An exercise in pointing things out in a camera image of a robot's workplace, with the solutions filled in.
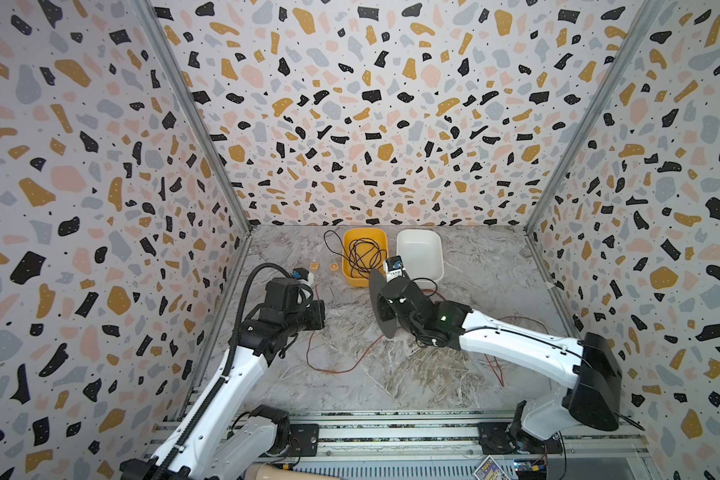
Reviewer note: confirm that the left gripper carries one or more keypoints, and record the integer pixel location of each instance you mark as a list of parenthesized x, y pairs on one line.
[(318, 321)]

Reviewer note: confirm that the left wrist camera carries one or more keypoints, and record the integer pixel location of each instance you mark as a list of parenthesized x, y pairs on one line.
[(303, 275)]

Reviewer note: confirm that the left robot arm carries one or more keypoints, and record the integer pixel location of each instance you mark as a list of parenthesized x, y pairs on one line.
[(216, 439)]

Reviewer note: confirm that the beige cylinder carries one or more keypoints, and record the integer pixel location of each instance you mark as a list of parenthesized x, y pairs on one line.
[(269, 472)]

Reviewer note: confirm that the black cable spool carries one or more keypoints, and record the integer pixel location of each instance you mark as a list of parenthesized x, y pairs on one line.
[(385, 316)]

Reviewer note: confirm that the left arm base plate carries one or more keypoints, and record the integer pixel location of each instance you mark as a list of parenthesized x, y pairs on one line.
[(295, 441)]

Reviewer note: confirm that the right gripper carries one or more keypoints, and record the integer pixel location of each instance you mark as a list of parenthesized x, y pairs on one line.
[(398, 298)]

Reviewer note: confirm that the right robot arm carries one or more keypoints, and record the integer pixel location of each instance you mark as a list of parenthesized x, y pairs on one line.
[(586, 373)]

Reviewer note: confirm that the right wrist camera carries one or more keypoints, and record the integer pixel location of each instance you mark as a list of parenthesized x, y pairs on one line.
[(394, 268)]

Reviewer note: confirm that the white plastic bin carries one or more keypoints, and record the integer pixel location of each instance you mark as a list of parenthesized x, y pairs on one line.
[(421, 253)]

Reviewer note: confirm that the aluminium mounting rail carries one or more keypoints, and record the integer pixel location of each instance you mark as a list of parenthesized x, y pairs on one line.
[(434, 435)]

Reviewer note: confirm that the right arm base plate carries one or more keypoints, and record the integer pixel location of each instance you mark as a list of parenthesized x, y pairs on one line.
[(496, 438)]

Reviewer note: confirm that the yellow plastic bin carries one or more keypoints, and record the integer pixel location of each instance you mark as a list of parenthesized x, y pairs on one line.
[(363, 250)]

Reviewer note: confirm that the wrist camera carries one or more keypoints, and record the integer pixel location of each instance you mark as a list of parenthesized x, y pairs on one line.
[(303, 275), (394, 268)]

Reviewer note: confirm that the colourful sticker card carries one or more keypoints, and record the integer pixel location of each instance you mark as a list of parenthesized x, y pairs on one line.
[(490, 469)]

